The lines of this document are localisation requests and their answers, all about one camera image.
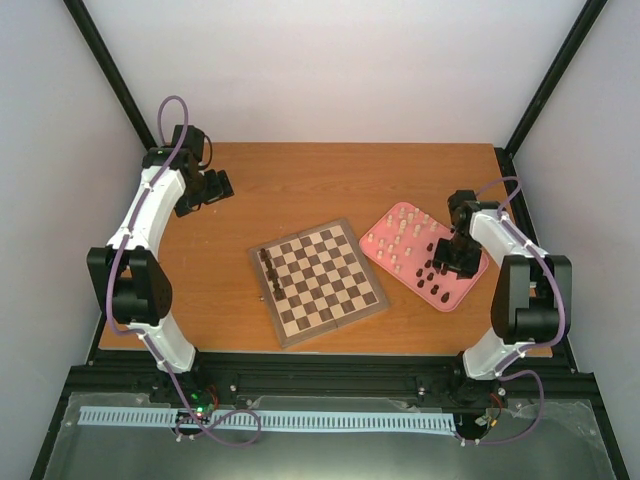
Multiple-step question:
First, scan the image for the black aluminium frame rail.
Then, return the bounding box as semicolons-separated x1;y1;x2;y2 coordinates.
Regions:
64;349;596;401

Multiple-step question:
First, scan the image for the wooden chess board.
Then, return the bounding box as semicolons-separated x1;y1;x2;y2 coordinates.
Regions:
248;218;389;348

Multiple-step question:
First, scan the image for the pink plastic tray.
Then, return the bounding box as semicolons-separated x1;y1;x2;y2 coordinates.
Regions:
359;202;489;312

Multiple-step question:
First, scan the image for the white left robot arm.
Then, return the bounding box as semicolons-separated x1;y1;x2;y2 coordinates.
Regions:
87;125;234;403

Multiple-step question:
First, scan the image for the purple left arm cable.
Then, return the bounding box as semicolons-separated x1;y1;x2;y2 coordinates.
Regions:
105;94;263;448

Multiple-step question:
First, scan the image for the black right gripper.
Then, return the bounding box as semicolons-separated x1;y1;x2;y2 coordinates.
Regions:
433;233;482;280

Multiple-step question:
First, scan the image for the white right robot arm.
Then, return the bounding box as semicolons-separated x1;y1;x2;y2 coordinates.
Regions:
433;190;572;381

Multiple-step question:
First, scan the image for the light blue cable duct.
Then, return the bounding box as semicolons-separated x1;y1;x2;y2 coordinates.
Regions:
77;406;456;436

